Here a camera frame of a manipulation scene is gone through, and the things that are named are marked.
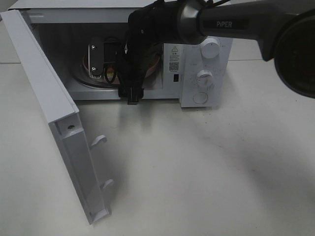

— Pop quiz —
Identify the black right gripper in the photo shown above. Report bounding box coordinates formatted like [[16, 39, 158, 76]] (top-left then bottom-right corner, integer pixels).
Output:
[[117, 41, 158, 105]]

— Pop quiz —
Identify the pink round plate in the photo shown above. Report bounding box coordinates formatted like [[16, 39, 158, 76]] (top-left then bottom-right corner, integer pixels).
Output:
[[82, 55, 161, 83]]

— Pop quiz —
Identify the round door release button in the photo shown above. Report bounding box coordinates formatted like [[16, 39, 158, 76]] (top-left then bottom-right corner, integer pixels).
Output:
[[193, 92, 208, 104]]

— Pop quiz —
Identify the white microwave door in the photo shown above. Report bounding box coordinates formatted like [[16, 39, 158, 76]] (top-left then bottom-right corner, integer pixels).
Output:
[[1, 10, 114, 224]]

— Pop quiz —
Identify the white microwave knob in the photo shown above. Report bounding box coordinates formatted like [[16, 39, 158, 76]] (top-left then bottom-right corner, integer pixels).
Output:
[[200, 38, 221, 59], [196, 70, 213, 88]]

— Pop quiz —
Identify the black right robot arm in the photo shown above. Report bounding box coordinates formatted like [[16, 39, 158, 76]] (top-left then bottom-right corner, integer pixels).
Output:
[[116, 0, 315, 104]]

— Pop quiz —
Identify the white warning label sticker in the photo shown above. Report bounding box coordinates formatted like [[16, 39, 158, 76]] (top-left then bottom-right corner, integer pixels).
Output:
[[167, 44, 181, 73]]

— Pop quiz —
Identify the white microwave oven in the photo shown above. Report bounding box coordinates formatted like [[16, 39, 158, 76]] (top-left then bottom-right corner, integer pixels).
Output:
[[1, 0, 232, 107]]

